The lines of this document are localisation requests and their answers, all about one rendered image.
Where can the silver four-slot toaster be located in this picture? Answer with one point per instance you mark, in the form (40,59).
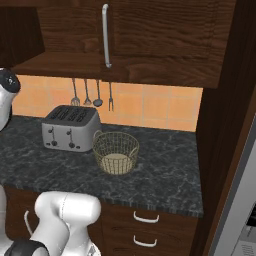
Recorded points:
(71,130)

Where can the stainless steel appliance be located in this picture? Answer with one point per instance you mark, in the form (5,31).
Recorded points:
(240,206)

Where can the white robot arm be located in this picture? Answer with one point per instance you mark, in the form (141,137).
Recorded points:
(63,216)

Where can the hanging metal fork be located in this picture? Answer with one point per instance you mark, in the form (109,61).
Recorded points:
(111,103)

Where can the dark wood open shelf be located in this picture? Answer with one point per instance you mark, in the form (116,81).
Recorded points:
(18,33)

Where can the hanging metal slotted spatula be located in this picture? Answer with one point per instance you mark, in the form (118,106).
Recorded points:
(75,100)

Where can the hanging metal ladle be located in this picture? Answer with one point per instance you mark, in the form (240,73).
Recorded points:
(98,102)

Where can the dark wood base cabinet door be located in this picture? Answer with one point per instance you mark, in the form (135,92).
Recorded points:
(16,213)

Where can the dark wood drawer front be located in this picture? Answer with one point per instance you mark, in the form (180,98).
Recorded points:
(173,245)
(173,220)

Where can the tall dark wood cabinet panel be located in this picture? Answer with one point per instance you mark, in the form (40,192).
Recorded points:
(223,100)

